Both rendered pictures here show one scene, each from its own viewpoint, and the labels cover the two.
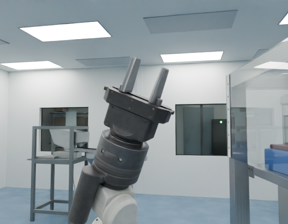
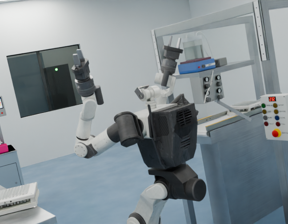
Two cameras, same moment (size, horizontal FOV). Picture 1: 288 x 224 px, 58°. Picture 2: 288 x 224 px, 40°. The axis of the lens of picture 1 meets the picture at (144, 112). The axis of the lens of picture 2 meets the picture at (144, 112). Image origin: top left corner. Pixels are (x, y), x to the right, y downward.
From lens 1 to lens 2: 2.08 m
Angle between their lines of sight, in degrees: 36
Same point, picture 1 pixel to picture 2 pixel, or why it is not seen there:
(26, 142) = not seen: outside the picture
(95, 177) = (170, 71)
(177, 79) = (2, 23)
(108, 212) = (173, 81)
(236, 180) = not seen: hidden behind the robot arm
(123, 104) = (172, 50)
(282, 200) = (193, 82)
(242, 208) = (170, 98)
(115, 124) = (170, 56)
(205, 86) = (38, 29)
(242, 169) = not seen: hidden behind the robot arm
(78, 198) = (166, 78)
